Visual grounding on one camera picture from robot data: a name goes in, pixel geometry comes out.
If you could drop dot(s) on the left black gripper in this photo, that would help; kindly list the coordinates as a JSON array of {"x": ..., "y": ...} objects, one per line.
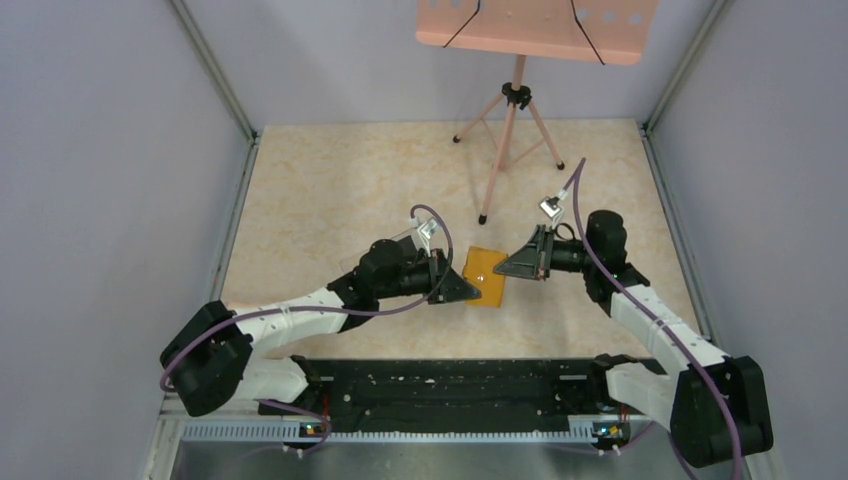
[{"x": 454, "y": 288}]

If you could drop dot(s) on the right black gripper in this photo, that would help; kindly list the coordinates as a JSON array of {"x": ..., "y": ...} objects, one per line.
[{"x": 534, "y": 259}]

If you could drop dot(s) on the orange leather card holder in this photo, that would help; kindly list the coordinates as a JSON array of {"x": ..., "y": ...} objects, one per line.
[{"x": 479, "y": 272}]

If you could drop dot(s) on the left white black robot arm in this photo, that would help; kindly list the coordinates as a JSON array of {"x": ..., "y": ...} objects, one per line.
[{"x": 218, "y": 356}]

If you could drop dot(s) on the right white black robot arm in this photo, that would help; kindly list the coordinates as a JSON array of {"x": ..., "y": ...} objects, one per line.
[{"x": 713, "y": 405}]

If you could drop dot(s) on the clear plastic card box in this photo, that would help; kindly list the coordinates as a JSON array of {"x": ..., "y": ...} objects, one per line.
[{"x": 401, "y": 248}]

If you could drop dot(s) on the pink music stand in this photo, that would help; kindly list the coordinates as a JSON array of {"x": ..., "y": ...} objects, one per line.
[{"x": 606, "y": 32}]

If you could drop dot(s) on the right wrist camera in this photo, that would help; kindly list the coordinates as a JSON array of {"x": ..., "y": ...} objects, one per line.
[{"x": 551, "y": 207}]

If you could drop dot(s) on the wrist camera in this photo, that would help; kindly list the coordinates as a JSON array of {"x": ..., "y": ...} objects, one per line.
[
  {"x": 551, "y": 207},
  {"x": 426, "y": 230}
]

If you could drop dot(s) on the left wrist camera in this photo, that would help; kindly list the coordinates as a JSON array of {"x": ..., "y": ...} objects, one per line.
[{"x": 426, "y": 230}]

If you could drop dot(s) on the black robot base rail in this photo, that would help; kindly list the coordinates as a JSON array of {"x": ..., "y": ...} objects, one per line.
[{"x": 456, "y": 396}]

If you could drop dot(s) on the white slotted cable duct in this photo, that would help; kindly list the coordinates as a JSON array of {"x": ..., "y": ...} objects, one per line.
[{"x": 300, "y": 432}]

